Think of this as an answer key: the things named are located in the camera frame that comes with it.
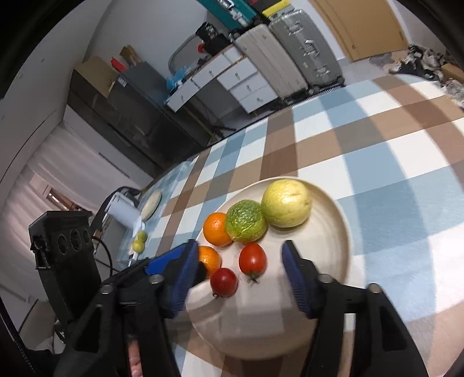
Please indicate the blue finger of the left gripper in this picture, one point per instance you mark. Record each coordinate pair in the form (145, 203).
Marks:
(163, 261)

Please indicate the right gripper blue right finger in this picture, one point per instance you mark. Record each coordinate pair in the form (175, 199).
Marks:
(303, 279)

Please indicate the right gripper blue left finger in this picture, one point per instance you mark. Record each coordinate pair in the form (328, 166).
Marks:
(179, 276)

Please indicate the orange mandarin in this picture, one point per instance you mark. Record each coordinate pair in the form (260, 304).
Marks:
(214, 230)
(210, 258)

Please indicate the red tomato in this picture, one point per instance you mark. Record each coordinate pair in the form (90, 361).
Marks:
(224, 283)
(252, 261)

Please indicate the yellow-green guava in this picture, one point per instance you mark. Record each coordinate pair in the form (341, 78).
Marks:
(286, 203)

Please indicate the green bumpy citrus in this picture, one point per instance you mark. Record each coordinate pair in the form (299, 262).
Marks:
(245, 222)

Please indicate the person's left hand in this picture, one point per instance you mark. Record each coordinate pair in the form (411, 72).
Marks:
(134, 359)

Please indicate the yellow-green lemon front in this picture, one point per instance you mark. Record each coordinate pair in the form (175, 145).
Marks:
(138, 246)

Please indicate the yellow-green lemon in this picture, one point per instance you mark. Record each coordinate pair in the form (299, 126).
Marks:
(142, 236)
(138, 246)

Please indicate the yellow-green lemon back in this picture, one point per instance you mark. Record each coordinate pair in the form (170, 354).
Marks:
(142, 236)

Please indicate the small checkered side tablecloth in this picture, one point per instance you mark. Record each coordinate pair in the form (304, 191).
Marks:
(169, 185)

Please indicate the large cream plate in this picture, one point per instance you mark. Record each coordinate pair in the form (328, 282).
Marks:
(261, 320)

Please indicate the small cream plate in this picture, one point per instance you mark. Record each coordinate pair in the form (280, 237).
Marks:
(151, 205)

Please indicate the white kettle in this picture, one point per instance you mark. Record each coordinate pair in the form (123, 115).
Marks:
(125, 212)

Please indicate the black tall cabinet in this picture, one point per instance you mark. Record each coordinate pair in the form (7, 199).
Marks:
(146, 134)

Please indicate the dark grey refrigerator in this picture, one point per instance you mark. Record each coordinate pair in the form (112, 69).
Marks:
(145, 81)

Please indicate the white drawer desk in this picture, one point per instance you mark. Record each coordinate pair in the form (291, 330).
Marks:
(236, 73)

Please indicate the beige suitcase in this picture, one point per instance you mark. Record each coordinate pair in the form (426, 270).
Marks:
(272, 60)

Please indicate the silver suitcase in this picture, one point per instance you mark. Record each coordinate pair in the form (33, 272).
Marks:
(309, 50)

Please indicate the cardboard box on floor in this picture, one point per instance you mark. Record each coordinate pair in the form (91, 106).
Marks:
(451, 71)

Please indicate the wooden door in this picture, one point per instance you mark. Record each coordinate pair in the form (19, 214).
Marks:
(363, 28)

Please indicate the teal suitcase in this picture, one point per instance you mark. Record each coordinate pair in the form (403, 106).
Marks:
(236, 14)

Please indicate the stack of shoe boxes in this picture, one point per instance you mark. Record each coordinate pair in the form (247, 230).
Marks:
(269, 7)

